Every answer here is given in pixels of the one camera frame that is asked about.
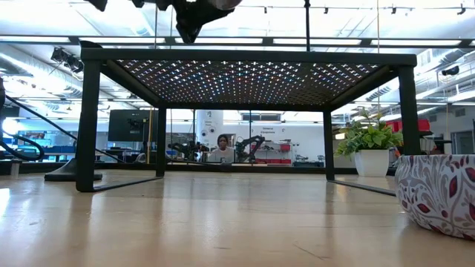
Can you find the black perforated metal shelf riser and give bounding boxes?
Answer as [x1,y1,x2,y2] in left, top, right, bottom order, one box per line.
[76,47,422,197]

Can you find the black aluminium table frame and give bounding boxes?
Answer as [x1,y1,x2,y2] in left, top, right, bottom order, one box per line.
[0,94,397,176]

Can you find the thick black cable loop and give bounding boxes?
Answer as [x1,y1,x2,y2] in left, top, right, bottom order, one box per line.
[0,131,46,162]

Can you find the person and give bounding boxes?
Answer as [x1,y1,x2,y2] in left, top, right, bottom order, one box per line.
[206,133,236,164]

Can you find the green plant in white pot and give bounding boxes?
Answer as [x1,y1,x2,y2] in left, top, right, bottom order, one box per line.
[333,108,404,178]

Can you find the red leaf patterned bowl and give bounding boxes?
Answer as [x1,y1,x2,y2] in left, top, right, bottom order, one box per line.
[394,154,475,242]

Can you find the red box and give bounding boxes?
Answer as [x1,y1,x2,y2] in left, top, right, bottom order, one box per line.
[385,118,431,134]

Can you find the white pillar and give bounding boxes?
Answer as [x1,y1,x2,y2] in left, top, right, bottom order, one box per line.
[195,109,225,151]

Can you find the black monitor screen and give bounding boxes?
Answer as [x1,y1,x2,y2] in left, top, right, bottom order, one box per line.
[107,108,160,143]

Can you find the blue storage bins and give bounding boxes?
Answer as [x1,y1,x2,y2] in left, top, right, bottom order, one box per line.
[14,129,78,154]

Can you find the shelf with red bins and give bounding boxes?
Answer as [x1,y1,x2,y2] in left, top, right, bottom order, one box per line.
[255,139,292,165]

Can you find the black ceiling spotlight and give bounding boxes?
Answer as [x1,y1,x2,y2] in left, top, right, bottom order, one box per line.
[50,47,85,74]

